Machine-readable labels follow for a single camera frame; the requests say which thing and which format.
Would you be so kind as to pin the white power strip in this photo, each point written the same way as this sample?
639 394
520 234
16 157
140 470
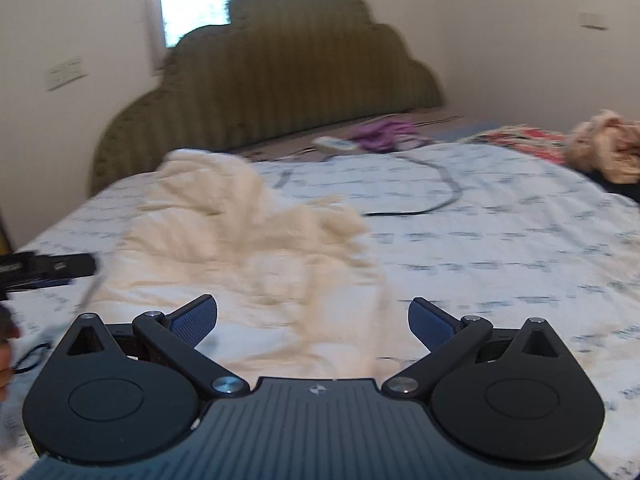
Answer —
336 145

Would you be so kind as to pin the brown wooden furniture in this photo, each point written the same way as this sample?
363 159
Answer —
4 235

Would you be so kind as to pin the person's left hand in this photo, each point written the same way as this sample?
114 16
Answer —
5 365

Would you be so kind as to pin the green striped headboard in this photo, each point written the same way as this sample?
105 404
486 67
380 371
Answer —
280 80

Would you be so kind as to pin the white printed quilt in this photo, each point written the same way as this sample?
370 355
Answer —
500 260

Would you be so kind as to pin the peach fluffy cloth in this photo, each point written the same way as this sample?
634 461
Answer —
607 145

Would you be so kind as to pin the purple cloth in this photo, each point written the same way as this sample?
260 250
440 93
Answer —
382 134

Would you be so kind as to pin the white light switch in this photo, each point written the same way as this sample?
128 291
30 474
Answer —
594 20

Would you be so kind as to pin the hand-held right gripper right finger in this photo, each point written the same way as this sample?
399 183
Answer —
431 324

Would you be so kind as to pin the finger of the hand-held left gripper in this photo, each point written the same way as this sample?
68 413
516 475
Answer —
60 265

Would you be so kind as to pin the cream padded garment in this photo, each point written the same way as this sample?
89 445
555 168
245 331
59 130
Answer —
225 240

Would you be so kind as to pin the red floral cloth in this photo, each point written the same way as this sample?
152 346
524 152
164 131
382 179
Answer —
525 141

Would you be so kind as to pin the white wall socket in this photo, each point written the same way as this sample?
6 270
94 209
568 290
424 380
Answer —
57 78
75 70

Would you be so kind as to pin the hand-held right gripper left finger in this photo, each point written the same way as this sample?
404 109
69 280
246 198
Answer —
194 321

